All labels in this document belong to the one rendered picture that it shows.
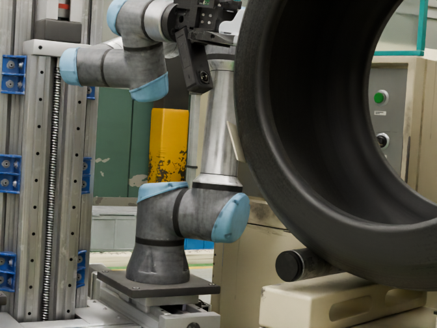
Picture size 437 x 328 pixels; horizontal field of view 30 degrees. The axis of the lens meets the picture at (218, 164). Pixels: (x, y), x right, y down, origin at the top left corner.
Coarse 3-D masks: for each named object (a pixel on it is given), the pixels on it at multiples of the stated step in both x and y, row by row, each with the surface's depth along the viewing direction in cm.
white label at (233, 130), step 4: (228, 124) 120; (232, 124) 122; (228, 128) 120; (232, 128) 121; (236, 128) 123; (232, 132) 120; (236, 132) 122; (232, 136) 120; (236, 136) 122; (232, 140) 119; (236, 140) 121; (236, 144) 120; (240, 144) 122; (236, 148) 120; (240, 148) 122; (236, 152) 119; (240, 152) 121; (236, 156) 119; (240, 156) 120; (244, 156) 122; (240, 160) 120; (244, 160) 122
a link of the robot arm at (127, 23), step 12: (120, 0) 150; (132, 0) 148; (144, 0) 147; (108, 12) 151; (120, 12) 148; (132, 12) 146; (144, 12) 145; (108, 24) 152; (120, 24) 149; (132, 24) 147; (120, 36) 153; (132, 36) 149; (144, 36) 147
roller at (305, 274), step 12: (288, 252) 115; (300, 252) 116; (312, 252) 117; (276, 264) 116; (288, 264) 115; (300, 264) 114; (312, 264) 116; (324, 264) 118; (288, 276) 115; (300, 276) 114; (312, 276) 117
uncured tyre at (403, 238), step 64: (256, 0) 117; (320, 0) 133; (384, 0) 134; (256, 64) 116; (320, 64) 139; (256, 128) 116; (320, 128) 138; (320, 192) 130; (384, 192) 134; (320, 256) 114; (384, 256) 104
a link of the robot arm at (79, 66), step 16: (80, 48) 159; (96, 48) 158; (112, 48) 162; (176, 48) 185; (64, 64) 158; (80, 64) 157; (96, 64) 155; (64, 80) 160; (80, 80) 158; (96, 80) 156
